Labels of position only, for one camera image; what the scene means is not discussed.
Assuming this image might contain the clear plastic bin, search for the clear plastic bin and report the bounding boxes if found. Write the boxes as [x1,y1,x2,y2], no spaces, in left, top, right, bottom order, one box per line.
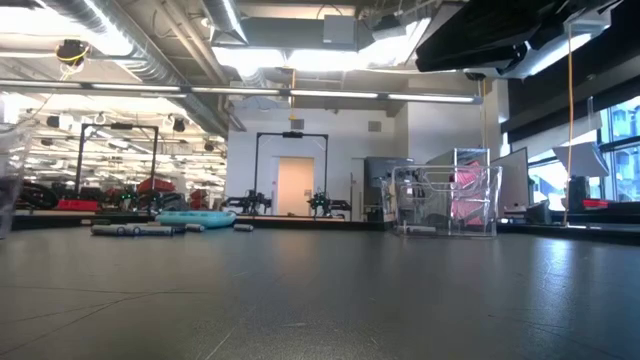
[391,164,503,238]
[0,119,37,240]

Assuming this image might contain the silver ventilation unit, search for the silver ventilation unit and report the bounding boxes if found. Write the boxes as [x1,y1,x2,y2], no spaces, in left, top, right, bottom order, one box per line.
[464,19,614,81]

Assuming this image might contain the grey ceiling box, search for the grey ceiling box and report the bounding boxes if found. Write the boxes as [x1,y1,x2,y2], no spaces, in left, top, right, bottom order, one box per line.
[322,14,359,52]

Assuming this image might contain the long ceiling light bar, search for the long ceiling light bar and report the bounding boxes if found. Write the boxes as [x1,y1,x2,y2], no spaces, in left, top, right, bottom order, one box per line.
[0,78,484,105]

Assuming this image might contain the pink cloth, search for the pink cloth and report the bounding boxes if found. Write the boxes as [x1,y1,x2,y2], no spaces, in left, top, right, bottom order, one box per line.
[455,163,489,226]

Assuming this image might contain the grey panel board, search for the grey panel board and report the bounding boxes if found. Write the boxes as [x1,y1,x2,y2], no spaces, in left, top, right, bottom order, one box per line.
[489,147,530,211]

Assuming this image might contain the dark monitor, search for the dark monitor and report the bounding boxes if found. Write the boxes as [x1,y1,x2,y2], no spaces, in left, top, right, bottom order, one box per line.
[363,156,416,190]

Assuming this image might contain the window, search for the window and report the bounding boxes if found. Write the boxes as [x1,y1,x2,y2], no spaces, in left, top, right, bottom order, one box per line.
[597,97,640,202]

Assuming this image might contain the beige door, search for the beige door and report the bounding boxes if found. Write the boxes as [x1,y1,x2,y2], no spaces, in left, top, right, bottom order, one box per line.
[277,156,315,217]

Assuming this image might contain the red crate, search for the red crate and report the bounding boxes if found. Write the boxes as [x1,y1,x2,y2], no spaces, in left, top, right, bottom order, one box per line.
[137,177,176,195]
[188,188,210,211]

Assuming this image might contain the teal oval tray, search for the teal oval tray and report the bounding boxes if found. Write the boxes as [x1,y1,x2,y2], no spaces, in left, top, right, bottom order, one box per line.
[154,210,237,230]

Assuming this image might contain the red bin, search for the red bin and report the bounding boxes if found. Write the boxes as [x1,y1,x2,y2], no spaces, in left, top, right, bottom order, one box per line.
[55,198,101,213]

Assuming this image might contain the yellow hanging cable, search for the yellow hanging cable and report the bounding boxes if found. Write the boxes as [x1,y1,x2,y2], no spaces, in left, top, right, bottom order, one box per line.
[563,22,576,227]

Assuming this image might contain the silver spiral air duct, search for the silver spiral air duct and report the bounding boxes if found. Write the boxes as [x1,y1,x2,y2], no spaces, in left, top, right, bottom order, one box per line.
[44,0,181,86]

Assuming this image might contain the yellow black cable reel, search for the yellow black cable reel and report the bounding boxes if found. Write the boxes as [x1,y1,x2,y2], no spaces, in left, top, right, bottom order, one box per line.
[55,38,90,67]

